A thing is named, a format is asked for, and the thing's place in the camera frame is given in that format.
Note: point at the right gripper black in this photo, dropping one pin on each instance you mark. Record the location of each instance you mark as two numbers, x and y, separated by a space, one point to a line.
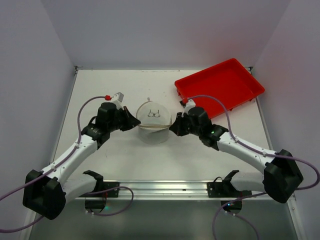
182 123

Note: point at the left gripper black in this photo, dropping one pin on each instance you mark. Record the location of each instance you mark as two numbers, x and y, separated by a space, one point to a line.
125 119

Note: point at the white mesh laundry bag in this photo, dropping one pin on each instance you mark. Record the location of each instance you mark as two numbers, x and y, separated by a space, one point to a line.
155 120

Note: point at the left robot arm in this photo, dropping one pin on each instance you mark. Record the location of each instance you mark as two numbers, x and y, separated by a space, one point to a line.
49 190

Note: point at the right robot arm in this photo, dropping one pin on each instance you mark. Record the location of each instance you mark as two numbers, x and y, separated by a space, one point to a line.
277 174

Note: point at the red plastic tray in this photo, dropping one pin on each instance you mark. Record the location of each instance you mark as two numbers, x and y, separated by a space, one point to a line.
229 82

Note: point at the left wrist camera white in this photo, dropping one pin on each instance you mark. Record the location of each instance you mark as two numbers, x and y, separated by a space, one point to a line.
116 99

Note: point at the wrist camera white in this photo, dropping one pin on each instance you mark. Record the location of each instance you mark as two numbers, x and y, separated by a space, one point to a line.
187 104
116 99

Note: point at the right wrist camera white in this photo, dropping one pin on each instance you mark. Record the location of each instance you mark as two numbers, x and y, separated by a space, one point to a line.
187 104

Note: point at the aluminium mounting rail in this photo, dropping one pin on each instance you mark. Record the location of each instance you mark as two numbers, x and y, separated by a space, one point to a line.
168 190

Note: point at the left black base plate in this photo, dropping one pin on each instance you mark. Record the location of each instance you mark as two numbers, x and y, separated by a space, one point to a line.
110 187

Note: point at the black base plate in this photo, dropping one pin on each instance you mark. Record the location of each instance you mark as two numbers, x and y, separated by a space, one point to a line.
222 187
110 187

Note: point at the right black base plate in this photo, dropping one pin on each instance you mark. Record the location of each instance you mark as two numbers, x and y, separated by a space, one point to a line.
222 187

